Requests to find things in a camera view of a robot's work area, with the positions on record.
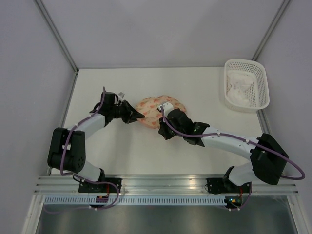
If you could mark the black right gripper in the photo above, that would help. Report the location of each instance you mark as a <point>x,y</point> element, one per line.
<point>163,130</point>

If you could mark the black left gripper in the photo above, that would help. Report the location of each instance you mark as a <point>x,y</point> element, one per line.
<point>131,115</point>

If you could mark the floral mesh laundry bag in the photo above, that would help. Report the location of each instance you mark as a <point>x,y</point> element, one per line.
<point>148,107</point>

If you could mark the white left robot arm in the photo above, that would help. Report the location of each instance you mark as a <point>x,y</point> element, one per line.
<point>67,151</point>

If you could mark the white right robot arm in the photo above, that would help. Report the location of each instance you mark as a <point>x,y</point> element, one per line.
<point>266,158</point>

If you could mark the white bra in basket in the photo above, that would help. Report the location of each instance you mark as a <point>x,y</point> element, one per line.
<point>239,83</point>

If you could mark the white perforated plastic basket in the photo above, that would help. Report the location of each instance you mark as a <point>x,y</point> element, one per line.
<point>258,94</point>

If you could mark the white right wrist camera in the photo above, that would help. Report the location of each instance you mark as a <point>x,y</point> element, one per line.
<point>166,107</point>

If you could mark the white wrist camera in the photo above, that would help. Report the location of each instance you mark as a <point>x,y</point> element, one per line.
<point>121,96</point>
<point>166,107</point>

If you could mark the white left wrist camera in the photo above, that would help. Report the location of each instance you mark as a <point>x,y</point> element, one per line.
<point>121,96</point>

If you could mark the aluminium mounting rail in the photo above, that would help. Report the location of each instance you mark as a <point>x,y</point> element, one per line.
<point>55,184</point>

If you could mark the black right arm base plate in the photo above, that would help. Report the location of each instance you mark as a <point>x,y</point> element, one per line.
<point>217,185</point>

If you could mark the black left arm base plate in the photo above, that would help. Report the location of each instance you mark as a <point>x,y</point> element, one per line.
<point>87,187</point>

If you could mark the white slotted cable duct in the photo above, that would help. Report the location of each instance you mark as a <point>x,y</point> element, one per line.
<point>135,200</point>

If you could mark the right aluminium frame post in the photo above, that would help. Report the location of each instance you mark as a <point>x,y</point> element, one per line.
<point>272,27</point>

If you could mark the aluminium frame post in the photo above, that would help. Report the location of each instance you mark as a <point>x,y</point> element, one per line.
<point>272,27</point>
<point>56,34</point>

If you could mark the left aluminium frame post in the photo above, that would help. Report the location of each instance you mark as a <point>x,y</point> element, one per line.
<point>56,34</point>

